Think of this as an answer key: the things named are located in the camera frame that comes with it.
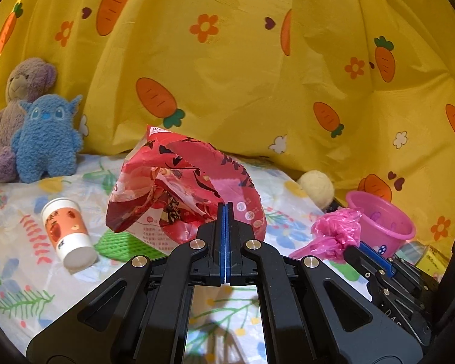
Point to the large pink plastic bag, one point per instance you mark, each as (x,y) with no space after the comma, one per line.
(331,231)

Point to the yellow box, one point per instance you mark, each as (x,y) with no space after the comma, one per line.
(434,261)

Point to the red snack bag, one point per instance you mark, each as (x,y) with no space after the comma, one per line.
(189,182)

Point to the blue plush monster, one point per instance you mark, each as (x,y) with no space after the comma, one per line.
(47,140)

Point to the pink plastic bucket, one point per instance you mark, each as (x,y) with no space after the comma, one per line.
(383,220)

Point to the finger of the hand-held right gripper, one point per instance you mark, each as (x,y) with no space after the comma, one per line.
(386,263)
(364,265)

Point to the white apple-print paper cup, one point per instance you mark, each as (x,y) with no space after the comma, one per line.
(66,231)

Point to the yellow carrot-print curtain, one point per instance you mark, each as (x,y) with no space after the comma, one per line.
(231,64)

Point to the floral bedsheet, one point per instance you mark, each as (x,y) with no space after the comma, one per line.
(22,303)

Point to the cream plush ball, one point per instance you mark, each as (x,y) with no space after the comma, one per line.
(318,189)

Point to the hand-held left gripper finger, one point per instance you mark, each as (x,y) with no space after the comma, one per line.
(224,250)
(228,250)

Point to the purple teddy bear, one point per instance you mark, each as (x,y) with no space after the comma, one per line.
(7,121)

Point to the green foam net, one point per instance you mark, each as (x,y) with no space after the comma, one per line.
(125,246)

